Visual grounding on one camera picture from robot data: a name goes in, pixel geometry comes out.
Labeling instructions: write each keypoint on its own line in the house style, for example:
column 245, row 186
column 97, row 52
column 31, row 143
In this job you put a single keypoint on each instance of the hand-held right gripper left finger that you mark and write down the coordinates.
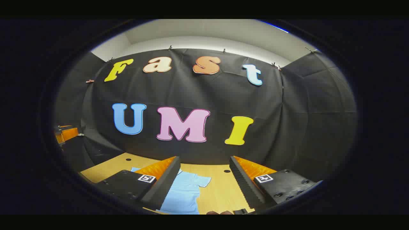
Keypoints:
column 164, row 185

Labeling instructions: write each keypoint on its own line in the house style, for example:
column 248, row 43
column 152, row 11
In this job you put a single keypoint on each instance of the black backdrop cloth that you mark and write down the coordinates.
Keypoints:
column 281, row 127

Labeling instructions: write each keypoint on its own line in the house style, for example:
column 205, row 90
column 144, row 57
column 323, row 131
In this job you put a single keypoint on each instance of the light blue T-shirt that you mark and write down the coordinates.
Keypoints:
column 182, row 191

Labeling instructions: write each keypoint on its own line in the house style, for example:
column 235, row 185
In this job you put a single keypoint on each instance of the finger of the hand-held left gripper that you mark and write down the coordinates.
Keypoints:
column 69, row 134

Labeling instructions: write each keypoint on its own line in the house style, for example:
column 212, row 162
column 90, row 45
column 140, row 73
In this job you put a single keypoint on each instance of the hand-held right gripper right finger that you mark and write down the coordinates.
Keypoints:
column 244, row 185

